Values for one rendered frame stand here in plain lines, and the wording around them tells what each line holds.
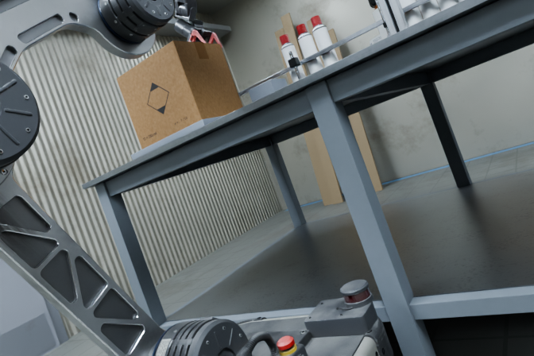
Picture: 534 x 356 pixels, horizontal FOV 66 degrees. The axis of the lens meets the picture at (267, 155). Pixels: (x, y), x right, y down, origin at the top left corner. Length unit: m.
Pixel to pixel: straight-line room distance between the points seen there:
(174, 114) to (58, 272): 0.66
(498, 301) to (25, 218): 0.97
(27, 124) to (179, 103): 0.70
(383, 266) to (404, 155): 3.57
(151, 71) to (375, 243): 0.87
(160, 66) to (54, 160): 2.20
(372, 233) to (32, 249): 0.73
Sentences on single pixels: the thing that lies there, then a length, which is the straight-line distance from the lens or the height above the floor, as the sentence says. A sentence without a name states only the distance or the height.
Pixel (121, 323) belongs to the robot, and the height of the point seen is 0.47.
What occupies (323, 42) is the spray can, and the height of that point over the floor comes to 0.99.
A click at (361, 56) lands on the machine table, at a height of 0.82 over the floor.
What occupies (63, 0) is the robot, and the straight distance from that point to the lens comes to 1.07.
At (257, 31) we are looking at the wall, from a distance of 5.25.
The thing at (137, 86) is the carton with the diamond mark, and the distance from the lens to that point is 1.47.
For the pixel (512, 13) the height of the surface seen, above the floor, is 0.77.
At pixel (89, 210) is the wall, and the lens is 3.50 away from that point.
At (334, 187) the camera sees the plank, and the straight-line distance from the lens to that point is 4.33.
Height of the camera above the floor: 0.67
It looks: 1 degrees up
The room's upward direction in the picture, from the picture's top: 20 degrees counter-clockwise
